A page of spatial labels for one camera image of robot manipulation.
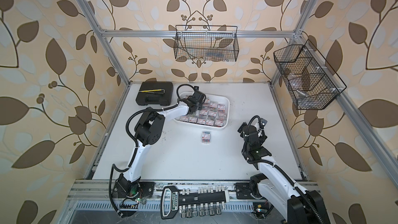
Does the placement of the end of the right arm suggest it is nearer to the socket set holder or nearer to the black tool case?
the socket set holder

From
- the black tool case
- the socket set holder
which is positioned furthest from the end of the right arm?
the black tool case

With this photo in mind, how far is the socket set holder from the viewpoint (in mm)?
692

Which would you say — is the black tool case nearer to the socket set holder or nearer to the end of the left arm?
the end of the left arm
